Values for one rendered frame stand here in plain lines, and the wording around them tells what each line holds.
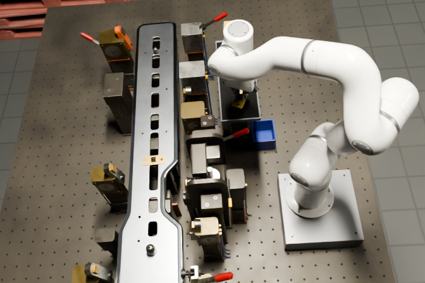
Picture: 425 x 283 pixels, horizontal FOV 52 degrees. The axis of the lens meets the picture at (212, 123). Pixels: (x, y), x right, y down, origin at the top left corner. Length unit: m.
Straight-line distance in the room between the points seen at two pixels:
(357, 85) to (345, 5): 2.56
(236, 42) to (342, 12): 2.36
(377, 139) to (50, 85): 1.76
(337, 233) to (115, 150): 1.03
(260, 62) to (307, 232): 0.81
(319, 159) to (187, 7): 1.42
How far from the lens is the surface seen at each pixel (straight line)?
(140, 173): 1.66
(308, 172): 1.39
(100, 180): 1.64
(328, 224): 1.78
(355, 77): 1.04
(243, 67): 1.17
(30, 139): 2.27
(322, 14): 2.51
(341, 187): 1.84
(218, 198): 1.44
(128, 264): 1.55
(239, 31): 1.24
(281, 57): 1.14
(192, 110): 1.66
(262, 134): 2.02
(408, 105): 1.14
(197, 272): 1.29
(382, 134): 1.07
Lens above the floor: 2.46
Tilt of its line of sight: 59 degrees down
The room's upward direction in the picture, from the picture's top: 8 degrees counter-clockwise
